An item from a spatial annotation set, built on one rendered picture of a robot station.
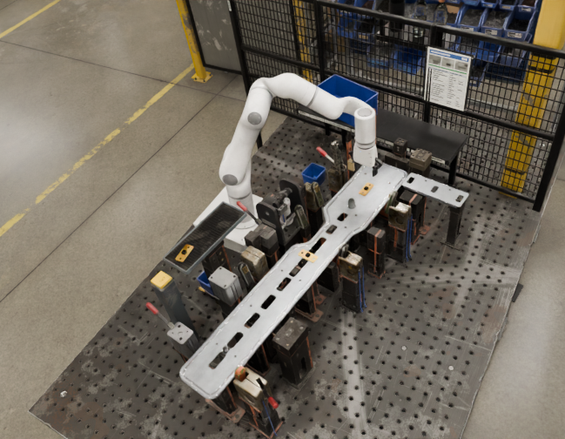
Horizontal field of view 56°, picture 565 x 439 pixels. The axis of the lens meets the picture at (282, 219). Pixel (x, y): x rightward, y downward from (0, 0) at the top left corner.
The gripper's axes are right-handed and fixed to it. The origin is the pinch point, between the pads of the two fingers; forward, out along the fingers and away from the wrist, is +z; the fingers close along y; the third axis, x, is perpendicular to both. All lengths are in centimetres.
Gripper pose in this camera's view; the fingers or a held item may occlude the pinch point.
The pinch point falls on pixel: (366, 170)
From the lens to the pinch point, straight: 243.3
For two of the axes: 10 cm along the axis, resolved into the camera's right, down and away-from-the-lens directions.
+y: 7.9, 3.8, -4.9
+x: 6.1, -6.3, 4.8
